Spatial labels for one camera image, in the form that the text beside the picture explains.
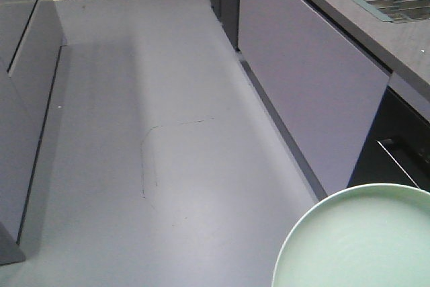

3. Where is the mint green round plate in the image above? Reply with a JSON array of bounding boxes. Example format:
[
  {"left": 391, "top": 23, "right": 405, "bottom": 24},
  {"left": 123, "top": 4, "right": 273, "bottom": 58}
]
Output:
[{"left": 271, "top": 183, "right": 429, "bottom": 286}]

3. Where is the black oven front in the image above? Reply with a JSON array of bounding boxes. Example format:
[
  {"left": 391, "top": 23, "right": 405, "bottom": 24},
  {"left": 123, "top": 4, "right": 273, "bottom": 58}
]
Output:
[{"left": 348, "top": 88, "right": 429, "bottom": 192}]

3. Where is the grey blue dish drying rack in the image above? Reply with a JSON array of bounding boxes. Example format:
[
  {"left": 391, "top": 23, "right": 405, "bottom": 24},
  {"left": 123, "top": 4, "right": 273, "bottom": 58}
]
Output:
[{"left": 353, "top": 0, "right": 429, "bottom": 24}]

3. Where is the grey island cabinet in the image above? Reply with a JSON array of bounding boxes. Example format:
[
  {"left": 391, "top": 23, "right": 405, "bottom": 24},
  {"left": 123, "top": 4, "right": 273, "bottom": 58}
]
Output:
[{"left": 1, "top": 0, "right": 63, "bottom": 265}]

